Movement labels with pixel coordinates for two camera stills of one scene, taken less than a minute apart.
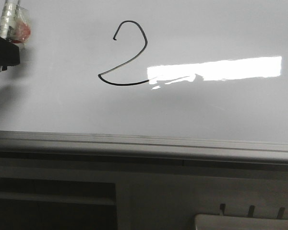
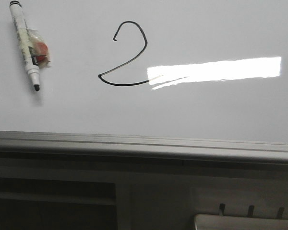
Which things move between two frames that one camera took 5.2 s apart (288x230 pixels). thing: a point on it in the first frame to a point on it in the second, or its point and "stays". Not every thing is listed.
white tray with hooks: x=225 y=222 stays
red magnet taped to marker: x=20 y=30 to x=39 y=49
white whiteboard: x=211 y=69 stays
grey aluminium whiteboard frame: x=25 y=144 stays
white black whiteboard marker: x=7 y=19 to x=21 y=32
